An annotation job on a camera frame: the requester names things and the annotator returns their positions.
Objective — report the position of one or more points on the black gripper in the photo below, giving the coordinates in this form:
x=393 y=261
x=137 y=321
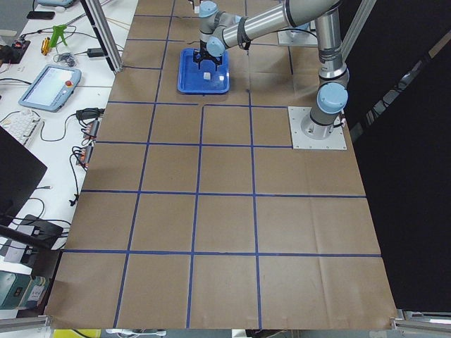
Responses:
x=205 y=56

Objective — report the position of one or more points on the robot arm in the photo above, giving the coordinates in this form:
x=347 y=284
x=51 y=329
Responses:
x=293 y=22

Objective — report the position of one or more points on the blue plastic tray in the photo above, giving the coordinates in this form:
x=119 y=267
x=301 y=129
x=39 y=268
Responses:
x=190 y=78

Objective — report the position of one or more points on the black power adapter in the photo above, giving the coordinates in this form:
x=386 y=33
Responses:
x=95 y=52

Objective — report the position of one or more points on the brown paper table cover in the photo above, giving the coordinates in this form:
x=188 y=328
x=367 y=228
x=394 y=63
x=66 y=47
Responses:
x=197 y=212

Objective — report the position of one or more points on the teach pendant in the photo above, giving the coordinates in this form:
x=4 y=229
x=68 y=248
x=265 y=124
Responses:
x=51 y=88

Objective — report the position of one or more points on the reacher grabber tool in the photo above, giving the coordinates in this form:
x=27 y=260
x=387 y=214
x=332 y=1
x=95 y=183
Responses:
x=58 y=34

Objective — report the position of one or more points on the black smartphone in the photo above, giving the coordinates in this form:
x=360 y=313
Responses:
x=40 y=15

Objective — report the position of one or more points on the white keyboard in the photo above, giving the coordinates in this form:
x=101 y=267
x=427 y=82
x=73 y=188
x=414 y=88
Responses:
x=22 y=125

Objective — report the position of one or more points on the black monitor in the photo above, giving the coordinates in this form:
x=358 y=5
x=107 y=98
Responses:
x=21 y=172

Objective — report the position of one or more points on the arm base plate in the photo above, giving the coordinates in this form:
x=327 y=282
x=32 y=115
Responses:
x=297 y=38
x=307 y=135

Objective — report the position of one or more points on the aluminium frame post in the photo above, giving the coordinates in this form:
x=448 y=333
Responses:
x=97 y=19

